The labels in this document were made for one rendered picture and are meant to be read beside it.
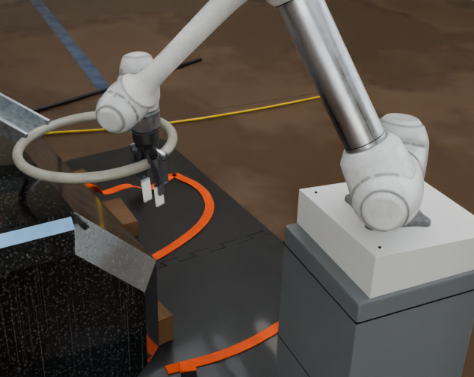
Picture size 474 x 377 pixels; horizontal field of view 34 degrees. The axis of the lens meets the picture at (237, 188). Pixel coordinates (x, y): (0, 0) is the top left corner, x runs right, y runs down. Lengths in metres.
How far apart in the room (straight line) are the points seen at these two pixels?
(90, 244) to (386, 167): 0.89
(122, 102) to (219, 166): 2.37
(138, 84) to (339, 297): 0.74
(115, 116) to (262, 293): 1.54
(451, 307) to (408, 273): 0.22
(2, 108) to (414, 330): 1.45
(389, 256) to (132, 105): 0.73
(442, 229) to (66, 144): 2.85
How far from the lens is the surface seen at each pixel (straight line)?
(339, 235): 2.02
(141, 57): 2.04
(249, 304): 3.18
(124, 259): 2.30
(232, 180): 4.08
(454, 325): 2.21
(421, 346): 2.18
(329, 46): 1.72
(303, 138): 4.58
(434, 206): 2.19
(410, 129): 1.96
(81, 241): 2.19
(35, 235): 2.16
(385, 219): 1.77
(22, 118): 2.57
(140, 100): 1.90
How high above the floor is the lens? 1.97
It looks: 30 degrees down
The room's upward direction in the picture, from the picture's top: 2 degrees clockwise
